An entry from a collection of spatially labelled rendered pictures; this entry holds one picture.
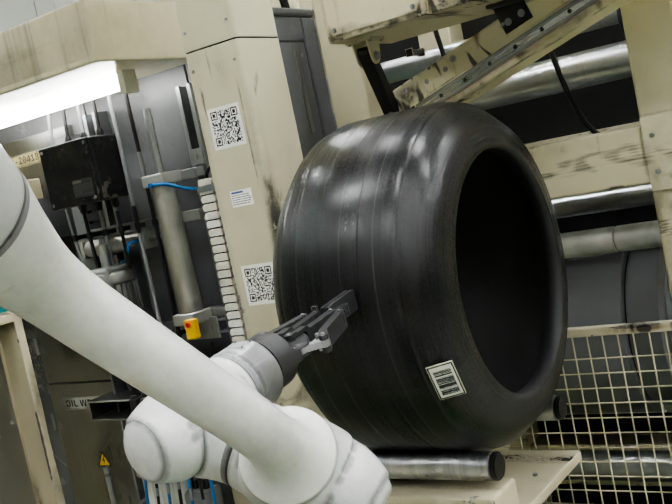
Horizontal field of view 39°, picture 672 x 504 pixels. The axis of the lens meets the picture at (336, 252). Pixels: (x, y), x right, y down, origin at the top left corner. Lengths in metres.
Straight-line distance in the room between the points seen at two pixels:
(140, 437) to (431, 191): 0.57
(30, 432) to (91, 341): 0.98
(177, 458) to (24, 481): 0.80
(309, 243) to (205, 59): 0.47
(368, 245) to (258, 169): 0.39
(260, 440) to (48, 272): 0.27
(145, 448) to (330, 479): 0.20
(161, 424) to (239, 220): 0.76
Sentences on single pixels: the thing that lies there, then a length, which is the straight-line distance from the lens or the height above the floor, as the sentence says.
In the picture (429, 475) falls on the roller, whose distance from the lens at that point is 1.54.
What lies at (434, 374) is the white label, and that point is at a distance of 1.35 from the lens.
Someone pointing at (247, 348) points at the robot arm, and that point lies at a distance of 1.13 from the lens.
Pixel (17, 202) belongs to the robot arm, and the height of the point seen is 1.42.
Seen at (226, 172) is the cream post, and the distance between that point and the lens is 1.72.
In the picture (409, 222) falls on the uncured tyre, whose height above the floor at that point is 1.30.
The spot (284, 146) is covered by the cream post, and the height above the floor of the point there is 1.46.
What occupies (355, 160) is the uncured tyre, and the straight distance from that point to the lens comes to 1.43.
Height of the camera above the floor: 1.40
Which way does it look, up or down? 5 degrees down
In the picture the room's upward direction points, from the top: 12 degrees counter-clockwise
